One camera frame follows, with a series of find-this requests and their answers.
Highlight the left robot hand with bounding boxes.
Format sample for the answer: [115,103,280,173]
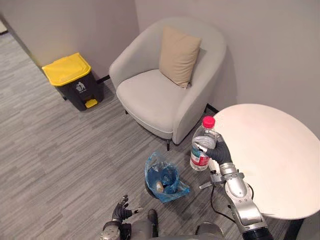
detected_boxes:
[111,194,145,224]

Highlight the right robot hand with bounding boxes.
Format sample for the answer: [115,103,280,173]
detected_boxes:
[192,133,234,166]

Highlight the clear water bottle red cap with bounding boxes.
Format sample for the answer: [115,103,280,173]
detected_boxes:
[189,116,221,172]

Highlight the small black mesh bin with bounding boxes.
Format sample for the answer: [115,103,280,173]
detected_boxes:
[144,178,157,199]

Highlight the blue plastic trash bag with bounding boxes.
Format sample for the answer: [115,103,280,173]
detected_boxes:
[144,150,191,204]

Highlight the black trash can yellow lid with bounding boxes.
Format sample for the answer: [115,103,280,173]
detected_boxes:
[41,52,105,112]

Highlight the silver robot body and legs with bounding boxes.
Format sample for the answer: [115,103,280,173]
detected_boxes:
[129,209,241,240]

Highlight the round white table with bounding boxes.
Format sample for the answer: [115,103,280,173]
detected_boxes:
[209,103,320,240]

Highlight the grey fabric armchair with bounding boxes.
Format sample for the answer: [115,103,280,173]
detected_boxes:
[108,16,228,151]

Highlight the beige cushion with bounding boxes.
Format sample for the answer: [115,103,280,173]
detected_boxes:
[158,26,202,89]

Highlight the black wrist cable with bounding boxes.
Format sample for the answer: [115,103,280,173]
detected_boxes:
[209,184,237,224]

